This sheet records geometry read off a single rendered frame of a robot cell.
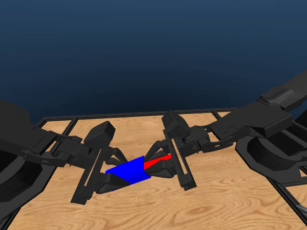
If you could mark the thin red peg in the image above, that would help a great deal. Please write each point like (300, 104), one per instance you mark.
(151, 163)

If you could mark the blue hollow socket block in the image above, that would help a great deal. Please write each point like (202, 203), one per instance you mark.
(132, 171)

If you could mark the black table frame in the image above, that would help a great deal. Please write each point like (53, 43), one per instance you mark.
(120, 115)

